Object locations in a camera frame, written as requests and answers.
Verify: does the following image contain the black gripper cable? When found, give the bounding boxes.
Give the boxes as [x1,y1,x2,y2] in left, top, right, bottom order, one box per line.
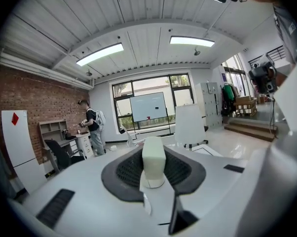
[268,94,278,133]

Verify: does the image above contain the white curved chair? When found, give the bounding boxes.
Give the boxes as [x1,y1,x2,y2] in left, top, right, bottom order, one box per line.
[119,124,149,148]

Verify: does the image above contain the whiteboard on stand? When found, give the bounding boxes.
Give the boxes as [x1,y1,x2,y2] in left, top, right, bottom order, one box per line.
[129,91,172,136]

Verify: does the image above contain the white backpack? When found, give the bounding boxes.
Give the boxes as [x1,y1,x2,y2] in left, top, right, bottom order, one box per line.
[95,110,107,133]

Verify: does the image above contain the white black-lined table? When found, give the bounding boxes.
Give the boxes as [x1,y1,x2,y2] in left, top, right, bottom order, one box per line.
[163,143,248,160]

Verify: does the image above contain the green garment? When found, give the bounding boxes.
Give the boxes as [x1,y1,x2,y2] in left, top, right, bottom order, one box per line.
[222,84,235,108]

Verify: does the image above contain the white desk drawer unit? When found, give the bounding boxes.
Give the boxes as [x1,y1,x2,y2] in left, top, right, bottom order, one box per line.
[75,132,94,159]

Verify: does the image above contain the white two-door refrigerator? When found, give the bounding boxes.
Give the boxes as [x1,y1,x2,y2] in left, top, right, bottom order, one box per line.
[0,110,48,195]

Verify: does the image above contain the black-framed window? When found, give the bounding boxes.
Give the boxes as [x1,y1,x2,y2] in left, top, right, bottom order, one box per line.
[111,73,195,133]

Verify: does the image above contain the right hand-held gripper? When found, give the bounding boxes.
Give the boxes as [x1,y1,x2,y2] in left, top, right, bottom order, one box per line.
[248,61,279,95]

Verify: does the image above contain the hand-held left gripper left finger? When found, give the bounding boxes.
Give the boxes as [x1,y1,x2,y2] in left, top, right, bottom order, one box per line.
[7,145,168,237]

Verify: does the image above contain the black balcony railing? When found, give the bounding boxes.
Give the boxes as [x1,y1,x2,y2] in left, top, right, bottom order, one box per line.
[248,45,288,64]

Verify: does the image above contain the rectangular ceiling light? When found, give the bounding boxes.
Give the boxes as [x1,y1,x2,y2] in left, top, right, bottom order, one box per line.
[169,35,216,48]
[75,42,125,67]

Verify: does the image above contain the white solid-back chair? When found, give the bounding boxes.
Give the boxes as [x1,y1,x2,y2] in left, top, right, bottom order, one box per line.
[174,103,209,150]

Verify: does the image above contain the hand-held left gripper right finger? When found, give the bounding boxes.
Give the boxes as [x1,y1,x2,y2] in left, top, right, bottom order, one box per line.
[164,144,251,235]

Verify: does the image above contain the grey lockers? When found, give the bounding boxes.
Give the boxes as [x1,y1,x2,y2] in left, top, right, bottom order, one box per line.
[194,81,223,129]

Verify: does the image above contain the stack of cardboard boxes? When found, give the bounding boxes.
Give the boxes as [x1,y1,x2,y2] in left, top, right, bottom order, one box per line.
[233,95,259,117]

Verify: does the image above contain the wooden steps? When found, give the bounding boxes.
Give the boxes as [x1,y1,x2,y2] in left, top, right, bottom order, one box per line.
[223,119,279,142]

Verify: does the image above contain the wooden desk with hutch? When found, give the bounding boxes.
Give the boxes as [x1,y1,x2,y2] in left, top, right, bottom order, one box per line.
[38,119,91,169]

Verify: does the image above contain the black office chair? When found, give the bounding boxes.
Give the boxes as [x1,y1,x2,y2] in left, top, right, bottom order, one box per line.
[44,139,86,173]

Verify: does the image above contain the grey printed t-shirt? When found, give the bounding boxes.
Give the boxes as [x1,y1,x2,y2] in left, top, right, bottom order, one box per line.
[272,3,297,65]

